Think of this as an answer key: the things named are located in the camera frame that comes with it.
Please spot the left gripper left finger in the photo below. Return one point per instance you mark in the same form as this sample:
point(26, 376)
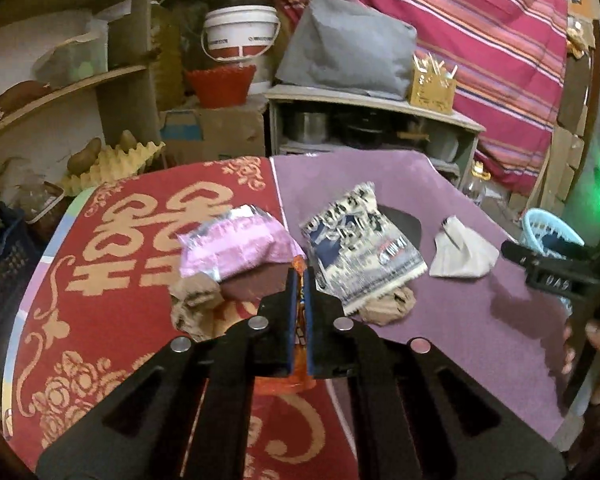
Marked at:
point(185, 413)

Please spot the cardboard box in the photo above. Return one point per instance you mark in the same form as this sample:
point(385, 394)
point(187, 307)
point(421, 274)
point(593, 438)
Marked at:
point(204, 135)

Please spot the brown paper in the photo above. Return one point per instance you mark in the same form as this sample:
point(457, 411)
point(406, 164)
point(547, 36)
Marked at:
point(194, 300)
point(389, 308)

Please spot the light blue plastic basket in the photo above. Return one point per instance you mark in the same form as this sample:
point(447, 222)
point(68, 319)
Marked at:
point(542, 232)

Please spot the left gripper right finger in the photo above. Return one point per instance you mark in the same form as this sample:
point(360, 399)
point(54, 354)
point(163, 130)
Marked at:
point(417, 414)

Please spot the purple towel mat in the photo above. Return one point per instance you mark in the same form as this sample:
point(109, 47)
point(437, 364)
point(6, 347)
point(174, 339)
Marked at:
point(505, 335)

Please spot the red striped cloth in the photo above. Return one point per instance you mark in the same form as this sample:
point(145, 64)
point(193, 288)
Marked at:
point(510, 57)

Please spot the white plastic bucket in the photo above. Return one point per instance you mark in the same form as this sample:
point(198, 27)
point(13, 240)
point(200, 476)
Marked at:
point(242, 36)

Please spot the grey storage cabinet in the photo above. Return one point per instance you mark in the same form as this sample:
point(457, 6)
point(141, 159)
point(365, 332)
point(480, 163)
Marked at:
point(307, 120)

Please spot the wooden utensil holder box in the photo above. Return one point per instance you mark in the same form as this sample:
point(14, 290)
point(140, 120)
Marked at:
point(433, 87)

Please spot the white tissue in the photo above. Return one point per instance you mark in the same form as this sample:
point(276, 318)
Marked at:
point(461, 252)

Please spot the clear bottle yellow cap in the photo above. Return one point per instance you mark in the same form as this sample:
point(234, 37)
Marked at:
point(475, 186)

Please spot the red gold patterned cloth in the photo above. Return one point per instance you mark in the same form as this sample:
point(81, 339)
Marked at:
point(100, 307)

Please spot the wooden wall shelf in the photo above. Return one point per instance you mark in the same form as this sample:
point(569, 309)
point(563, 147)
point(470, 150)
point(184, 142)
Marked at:
point(72, 71)

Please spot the red plastic basket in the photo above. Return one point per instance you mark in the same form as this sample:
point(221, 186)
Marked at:
point(223, 86)

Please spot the pink foil wrapper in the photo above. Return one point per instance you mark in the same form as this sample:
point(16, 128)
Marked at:
point(235, 242)

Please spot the yellow egg tray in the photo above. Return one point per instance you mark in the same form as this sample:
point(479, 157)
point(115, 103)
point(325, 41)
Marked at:
point(112, 165)

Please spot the grey fabric cover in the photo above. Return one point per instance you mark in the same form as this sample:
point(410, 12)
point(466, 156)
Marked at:
point(345, 46)

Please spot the orange snack wrapper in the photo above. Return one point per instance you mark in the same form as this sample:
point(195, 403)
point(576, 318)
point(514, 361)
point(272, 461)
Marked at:
point(299, 380)

